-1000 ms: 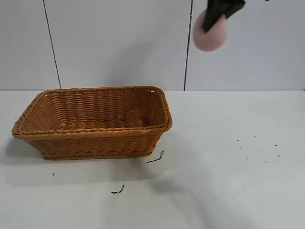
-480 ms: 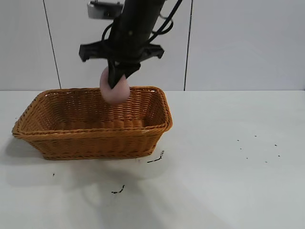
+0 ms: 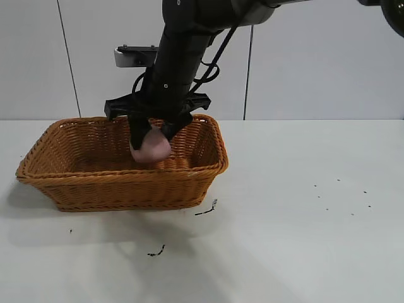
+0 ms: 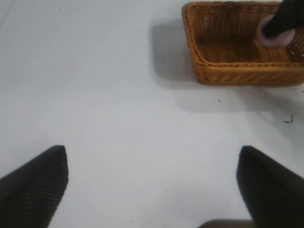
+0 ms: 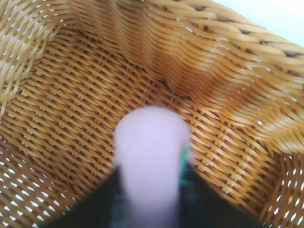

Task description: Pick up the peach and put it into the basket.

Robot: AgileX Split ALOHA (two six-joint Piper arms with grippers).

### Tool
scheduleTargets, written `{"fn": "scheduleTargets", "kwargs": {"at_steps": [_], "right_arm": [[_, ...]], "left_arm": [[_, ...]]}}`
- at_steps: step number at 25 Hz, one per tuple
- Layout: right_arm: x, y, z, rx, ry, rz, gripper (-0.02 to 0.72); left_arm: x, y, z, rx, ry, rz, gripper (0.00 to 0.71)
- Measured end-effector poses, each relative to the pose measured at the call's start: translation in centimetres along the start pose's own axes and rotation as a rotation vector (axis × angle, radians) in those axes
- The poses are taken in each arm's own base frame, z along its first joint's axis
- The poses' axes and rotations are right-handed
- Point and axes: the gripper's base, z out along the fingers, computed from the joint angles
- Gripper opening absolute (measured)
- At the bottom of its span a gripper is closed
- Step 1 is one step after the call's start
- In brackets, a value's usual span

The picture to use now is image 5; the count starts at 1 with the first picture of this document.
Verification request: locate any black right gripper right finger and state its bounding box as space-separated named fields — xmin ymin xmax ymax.
xmin=177 ymin=146 xmax=266 ymax=228

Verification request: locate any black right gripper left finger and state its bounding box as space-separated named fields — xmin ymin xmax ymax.
xmin=48 ymin=166 xmax=129 ymax=228

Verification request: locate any pale pink cylindrical object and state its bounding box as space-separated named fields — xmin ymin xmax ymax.
xmin=114 ymin=106 xmax=192 ymax=228

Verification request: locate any brown woven wicker basket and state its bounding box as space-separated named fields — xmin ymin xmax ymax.
xmin=0 ymin=0 xmax=304 ymax=228

